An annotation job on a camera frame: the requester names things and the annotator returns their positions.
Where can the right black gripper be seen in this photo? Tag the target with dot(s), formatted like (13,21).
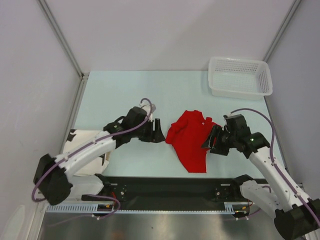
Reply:
(216,131)

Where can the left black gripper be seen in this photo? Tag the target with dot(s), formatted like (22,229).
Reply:
(155,136)

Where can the red t shirt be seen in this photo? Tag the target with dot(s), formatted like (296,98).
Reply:
(187,136)

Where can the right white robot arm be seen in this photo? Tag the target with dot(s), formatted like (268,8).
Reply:
(292,210)

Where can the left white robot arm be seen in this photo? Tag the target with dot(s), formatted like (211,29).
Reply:
(53,174)

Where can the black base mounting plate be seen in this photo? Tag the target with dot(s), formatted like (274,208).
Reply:
(167,192)

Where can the white perforated plastic basket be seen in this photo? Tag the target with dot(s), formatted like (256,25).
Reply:
(239,78)

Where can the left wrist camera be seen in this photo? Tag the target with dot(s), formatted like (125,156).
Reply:
(149,108)

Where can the white slotted cable duct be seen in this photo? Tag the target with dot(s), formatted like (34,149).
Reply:
(228,208)

